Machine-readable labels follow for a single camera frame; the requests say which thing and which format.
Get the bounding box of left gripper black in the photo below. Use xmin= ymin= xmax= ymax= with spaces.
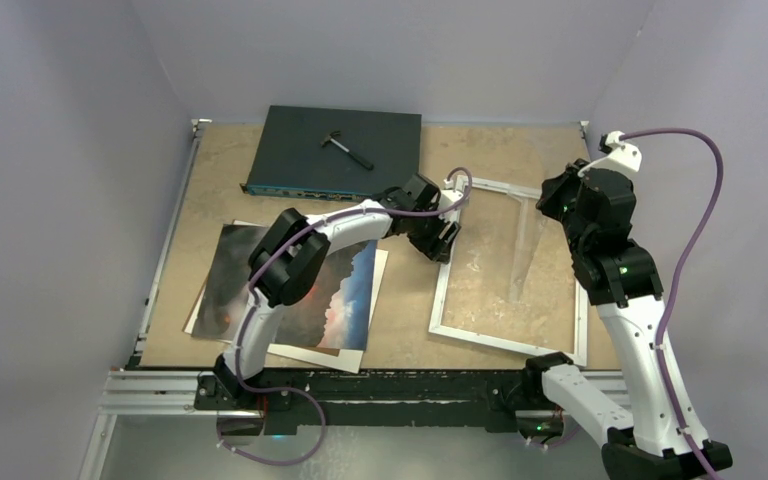
xmin=407 ymin=203 xmax=459 ymax=263

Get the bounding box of landscape photo print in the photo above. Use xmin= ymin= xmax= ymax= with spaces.
xmin=190 ymin=223 xmax=379 ymax=351

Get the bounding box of white picture frame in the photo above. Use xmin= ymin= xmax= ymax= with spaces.
xmin=428 ymin=174 xmax=590 ymax=368

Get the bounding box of white backing board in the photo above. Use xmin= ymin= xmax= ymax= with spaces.
xmin=183 ymin=220 xmax=390 ymax=375

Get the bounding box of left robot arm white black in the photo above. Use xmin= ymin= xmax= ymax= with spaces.
xmin=213 ymin=174 xmax=472 ymax=409

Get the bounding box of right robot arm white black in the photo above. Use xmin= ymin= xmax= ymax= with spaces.
xmin=521 ymin=159 xmax=733 ymax=479

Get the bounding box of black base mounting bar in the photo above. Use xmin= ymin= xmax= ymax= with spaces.
xmin=194 ymin=368 xmax=571 ymax=438

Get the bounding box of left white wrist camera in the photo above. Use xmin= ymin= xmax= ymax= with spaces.
xmin=438 ymin=175 xmax=472 ymax=219

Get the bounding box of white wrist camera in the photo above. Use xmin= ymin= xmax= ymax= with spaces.
xmin=438 ymin=175 xmax=472 ymax=219
xmin=596 ymin=130 xmax=642 ymax=176

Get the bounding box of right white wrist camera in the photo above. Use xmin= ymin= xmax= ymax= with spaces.
xmin=596 ymin=130 xmax=642 ymax=176

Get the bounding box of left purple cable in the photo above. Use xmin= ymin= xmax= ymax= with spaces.
xmin=214 ymin=166 xmax=475 ymax=468

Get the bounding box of purple cable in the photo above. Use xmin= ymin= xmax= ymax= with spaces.
xmin=214 ymin=166 xmax=475 ymax=468
xmin=523 ymin=127 xmax=726 ymax=480

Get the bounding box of dark network switch box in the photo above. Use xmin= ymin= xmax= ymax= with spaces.
xmin=241 ymin=105 xmax=422 ymax=202

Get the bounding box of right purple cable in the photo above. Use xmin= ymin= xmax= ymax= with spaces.
xmin=523 ymin=127 xmax=726 ymax=480

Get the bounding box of small black-handled hammer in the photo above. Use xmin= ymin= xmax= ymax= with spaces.
xmin=320 ymin=130 xmax=375 ymax=171

